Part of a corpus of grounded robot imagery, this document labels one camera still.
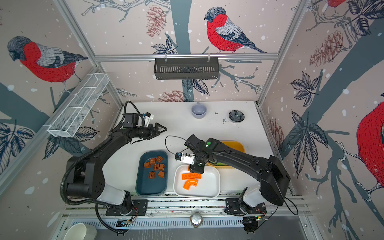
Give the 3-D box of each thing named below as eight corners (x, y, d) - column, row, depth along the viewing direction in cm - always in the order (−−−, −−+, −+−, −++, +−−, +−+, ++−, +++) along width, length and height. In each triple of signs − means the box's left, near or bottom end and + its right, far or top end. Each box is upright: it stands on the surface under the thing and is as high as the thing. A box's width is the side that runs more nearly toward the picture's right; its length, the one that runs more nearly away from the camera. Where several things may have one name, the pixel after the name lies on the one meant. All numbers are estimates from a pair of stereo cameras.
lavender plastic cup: (188, 113, 115) (188, 109, 111) (198, 105, 120) (198, 101, 117) (199, 121, 110) (199, 117, 106) (209, 113, 115) (209, 108, 112)
